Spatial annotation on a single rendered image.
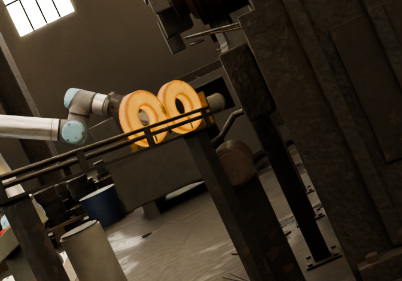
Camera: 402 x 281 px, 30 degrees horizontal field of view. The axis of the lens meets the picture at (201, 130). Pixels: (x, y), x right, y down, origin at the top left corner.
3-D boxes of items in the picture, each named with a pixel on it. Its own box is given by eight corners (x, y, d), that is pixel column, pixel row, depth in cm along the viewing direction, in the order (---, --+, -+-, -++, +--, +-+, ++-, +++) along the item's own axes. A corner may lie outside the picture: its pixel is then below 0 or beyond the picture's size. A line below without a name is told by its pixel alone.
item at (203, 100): (216, 124, 224) (203, 90, 224) (215, 124, 223) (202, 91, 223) (199, 131, 229) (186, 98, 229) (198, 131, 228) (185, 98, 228)
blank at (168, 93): (191, 75, 225) (183, 79, 227) (157, 85, 213) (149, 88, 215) (209, 124, 225) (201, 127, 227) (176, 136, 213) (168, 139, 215)
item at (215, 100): (228, 108, 231) (222, 90, 231) (211, 114, 224) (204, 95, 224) (215, 113, 235) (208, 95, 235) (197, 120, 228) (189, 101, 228)
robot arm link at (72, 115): (61, 143, 261) (67, 112, 260) (63, 139, 272) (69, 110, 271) (83, 147, 262) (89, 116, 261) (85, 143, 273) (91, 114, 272)
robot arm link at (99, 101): (91, 116, 264) (100, 109, 272) (103, 119, 264) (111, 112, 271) (93, 96, 262) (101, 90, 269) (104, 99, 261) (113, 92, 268)
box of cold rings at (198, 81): (262, 151, 589) (221, 60, 584) (271, 165, 506) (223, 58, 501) (143, 205, 593) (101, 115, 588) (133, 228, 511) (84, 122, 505)
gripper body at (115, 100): (137, 103, 258) (104, 95, 260) (134, 125, 261) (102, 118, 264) (144, 97, 265) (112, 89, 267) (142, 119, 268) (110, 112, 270)
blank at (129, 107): (157, 85, 213) (149, 88, 215) (118, 95, 201) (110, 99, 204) (176, 136, 213) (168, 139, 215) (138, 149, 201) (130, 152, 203)
